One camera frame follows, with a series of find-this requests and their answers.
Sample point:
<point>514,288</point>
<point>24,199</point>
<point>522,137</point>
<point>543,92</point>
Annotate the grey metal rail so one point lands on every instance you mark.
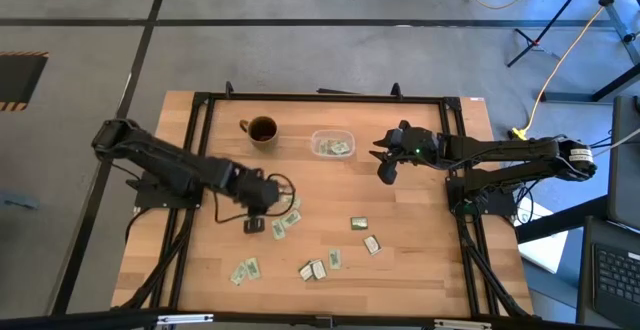
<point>618,20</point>

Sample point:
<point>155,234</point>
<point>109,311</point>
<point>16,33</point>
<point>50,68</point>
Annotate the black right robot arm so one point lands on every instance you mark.
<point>500,150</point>

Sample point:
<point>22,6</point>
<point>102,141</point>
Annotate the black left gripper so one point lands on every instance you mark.
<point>257,192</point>

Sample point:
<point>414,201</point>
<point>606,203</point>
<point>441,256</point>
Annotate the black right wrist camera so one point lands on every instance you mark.
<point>387,174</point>

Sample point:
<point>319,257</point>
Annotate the black aluminium table frame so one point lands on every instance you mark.
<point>325,98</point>

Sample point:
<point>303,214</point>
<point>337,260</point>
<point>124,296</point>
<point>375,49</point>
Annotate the white box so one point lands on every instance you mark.
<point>545,252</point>

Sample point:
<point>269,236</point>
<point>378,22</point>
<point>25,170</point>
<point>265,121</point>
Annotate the dark grey monitor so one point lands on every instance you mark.
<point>625,170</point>

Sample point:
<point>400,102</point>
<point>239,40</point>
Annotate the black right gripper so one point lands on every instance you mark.
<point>420,145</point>

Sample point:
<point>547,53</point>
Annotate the grey flat floor object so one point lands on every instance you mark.
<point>17,201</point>

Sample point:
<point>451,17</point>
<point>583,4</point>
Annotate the black keyboard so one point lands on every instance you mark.
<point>615,280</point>

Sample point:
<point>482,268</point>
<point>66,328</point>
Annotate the dark green sweetener packet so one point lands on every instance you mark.
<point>359,223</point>

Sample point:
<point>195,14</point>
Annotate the silver aluminium bracket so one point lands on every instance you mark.
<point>462,325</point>
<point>185,319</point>

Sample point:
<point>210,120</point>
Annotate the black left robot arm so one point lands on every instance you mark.
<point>165,162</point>

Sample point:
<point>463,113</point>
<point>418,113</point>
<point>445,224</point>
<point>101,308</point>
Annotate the olive glazed ceramic mug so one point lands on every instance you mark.
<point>262,131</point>

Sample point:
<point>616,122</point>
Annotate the black frame hook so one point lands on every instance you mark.
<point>229,90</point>
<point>396,90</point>

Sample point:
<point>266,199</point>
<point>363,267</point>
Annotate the clear plastic container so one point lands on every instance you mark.
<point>316,139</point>

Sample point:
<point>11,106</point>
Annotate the black floor hatch striped border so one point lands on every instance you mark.
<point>20,77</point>

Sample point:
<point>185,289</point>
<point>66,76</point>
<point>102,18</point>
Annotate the black metal bar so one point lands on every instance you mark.
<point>560,220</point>

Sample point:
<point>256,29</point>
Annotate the white packet dark green border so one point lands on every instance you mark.
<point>306,271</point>
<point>318,269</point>
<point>372,244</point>

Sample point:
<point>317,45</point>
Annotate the black metal stand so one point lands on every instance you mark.
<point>617,84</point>

